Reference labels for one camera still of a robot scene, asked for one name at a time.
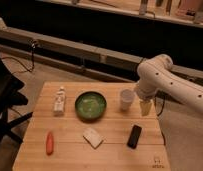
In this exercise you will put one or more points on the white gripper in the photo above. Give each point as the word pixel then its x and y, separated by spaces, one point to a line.
pixel 145 95

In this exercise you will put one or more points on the green ceramic bowl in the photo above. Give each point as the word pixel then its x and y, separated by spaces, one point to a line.
pixel 90 105

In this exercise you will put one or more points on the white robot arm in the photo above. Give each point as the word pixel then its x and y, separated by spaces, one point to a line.
pixel 154 74

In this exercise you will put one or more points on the white plastic cup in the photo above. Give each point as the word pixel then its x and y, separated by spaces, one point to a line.
pixel 126 99

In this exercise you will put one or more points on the black rectangular phone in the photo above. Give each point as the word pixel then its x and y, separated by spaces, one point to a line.
pixel 134 136

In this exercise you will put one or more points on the white sponge block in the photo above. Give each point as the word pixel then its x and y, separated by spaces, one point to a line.
pixel 93 137

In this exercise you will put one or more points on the wooden table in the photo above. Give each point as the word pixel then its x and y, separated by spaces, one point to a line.
pixel 57 140

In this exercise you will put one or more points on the white tube bottle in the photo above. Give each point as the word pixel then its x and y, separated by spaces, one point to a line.
pixel 59 103

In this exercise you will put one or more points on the orange carrot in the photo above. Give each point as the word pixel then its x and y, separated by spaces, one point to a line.
pixel 49 143

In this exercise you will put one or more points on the black office chair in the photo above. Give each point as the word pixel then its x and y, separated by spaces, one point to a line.
pixel 9 97

